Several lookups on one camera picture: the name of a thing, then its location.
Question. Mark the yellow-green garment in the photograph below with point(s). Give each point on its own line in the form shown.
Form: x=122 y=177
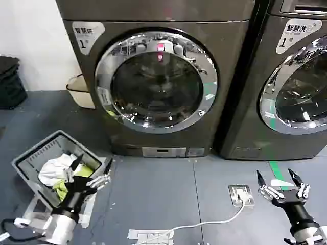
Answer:
x=61 y=190

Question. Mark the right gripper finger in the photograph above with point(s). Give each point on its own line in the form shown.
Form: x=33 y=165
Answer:
x=269 y=191
x=303 y=190

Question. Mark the grey tape patch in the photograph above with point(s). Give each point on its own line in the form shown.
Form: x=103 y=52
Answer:
x=138 y=233

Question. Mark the grey dryer with rounded label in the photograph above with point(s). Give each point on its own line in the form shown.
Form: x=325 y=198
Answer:
x=230 y=114

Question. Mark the round glass door, pink reflection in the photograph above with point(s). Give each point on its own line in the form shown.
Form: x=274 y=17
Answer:
x=158 y=94

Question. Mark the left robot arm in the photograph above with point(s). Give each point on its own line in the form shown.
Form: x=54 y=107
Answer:
x=55 y=228

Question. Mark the white paper slip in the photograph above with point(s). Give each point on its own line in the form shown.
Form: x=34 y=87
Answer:
x=278 y=182

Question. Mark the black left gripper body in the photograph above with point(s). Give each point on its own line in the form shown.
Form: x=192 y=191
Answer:
x=75 y=194

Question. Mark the beige basin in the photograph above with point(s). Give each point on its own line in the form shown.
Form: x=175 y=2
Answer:
x=79 y=94

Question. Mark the black bin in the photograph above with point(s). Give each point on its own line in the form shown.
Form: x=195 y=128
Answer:
x=11 y=84

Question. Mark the grey plastic laundry basket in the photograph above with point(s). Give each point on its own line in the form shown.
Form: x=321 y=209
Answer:
x=33 y=160

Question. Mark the grey dryer with wifi label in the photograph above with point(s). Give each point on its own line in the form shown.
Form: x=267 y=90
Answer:
x=245 y=127

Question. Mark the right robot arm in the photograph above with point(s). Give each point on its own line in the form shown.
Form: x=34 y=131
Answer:
x=313 y=233

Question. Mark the green floor tape strip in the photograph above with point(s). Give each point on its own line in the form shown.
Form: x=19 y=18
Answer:
x=277 y=173

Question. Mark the round glass door, green reflection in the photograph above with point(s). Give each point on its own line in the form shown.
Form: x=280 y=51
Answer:
x=301 y=102

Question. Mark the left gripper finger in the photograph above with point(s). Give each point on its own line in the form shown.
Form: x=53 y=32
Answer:
x=70 y=174
x=100 y=181

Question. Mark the white garment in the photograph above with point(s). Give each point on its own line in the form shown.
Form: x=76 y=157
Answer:
x=55 y=169

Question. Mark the steel floor socket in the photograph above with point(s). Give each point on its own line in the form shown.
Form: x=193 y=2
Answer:
x=236 y=191

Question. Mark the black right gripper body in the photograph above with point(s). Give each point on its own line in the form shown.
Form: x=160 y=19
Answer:
x=296 y=206

